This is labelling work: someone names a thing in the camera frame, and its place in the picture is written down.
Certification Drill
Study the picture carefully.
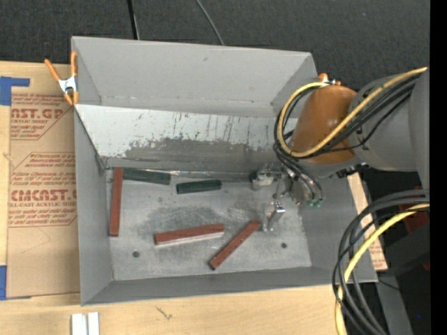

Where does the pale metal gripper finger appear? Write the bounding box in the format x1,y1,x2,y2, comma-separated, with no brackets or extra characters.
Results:
250,163,280,191
262,202,286,232

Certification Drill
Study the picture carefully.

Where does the red-brown flat block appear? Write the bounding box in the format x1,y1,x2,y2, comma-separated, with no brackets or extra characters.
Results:
153,223,226,248
108,166,125,238
207,219,263,271

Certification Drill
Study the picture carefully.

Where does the dark green flat block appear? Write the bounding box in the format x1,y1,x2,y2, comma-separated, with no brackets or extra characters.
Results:
122,167,173,186
175,179,223,195

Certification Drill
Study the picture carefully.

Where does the grey metal bin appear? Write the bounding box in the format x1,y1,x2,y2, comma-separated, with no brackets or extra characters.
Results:
71,36,379,306

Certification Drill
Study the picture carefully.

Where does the brown cardboard board red print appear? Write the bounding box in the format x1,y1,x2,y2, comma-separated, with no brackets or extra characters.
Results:
0,60,389,300

